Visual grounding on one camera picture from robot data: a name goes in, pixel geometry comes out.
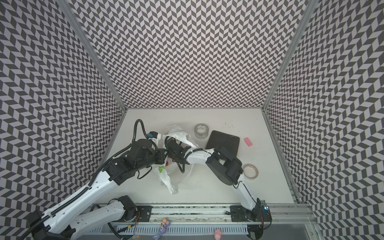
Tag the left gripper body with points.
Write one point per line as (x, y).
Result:
(153, 158)

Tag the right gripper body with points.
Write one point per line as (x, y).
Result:
(173, 147)

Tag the white plastic bag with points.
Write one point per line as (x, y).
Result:
(171, 176)

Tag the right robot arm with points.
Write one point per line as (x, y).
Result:
(226, 167)

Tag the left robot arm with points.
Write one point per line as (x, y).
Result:
(68, 221)

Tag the clear tape roll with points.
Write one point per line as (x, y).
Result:
(201, 131)

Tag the black tray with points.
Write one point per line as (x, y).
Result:
(218, 139)

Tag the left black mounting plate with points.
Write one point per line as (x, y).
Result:
(141, 213)

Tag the black mounting plate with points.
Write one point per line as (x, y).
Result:
(240, 214)
(141, 213)

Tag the purple toy figure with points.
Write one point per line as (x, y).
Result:
(163, 229)

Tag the pink eraser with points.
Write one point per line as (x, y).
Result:
(248, 142)

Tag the beige tape roll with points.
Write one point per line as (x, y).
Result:
(250, 171)

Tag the pink toy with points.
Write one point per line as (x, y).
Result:
(218, 234)

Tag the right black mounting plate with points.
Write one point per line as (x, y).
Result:
(240, 214)

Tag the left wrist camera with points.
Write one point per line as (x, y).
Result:
(155, 137)

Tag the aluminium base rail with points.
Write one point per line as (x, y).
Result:
(195, 214)

